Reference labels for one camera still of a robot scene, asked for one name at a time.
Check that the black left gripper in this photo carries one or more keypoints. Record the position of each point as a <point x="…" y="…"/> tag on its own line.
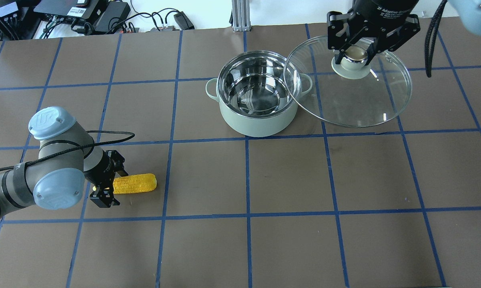
<point x="101" y="166"/>

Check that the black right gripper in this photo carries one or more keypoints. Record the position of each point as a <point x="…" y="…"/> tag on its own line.
<point x="378" y="8"/>

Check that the yellow corn cob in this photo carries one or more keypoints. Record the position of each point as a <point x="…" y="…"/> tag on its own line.
<point x="134" y="184"/>

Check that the glass pot lid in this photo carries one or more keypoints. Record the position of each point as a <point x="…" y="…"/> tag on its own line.
<point x="355" y="93"/>

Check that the pale green cooking pot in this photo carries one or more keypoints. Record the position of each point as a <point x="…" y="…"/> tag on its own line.
<point x="257" y="92"/>

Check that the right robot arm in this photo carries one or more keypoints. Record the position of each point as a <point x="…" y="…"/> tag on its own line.
<point x="470" y="14"/>

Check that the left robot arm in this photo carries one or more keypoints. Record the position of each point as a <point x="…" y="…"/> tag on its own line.
<point x="68" y="156"/>

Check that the black power adapter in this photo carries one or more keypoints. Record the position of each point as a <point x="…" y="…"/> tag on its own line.
<point x="116" y="11"/>

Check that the black small power brick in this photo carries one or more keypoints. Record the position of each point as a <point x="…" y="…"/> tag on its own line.
<point x="183" y="21"/>

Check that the aluminium frame post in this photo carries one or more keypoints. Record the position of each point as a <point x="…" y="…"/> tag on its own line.
<point x="240" y="16"/>

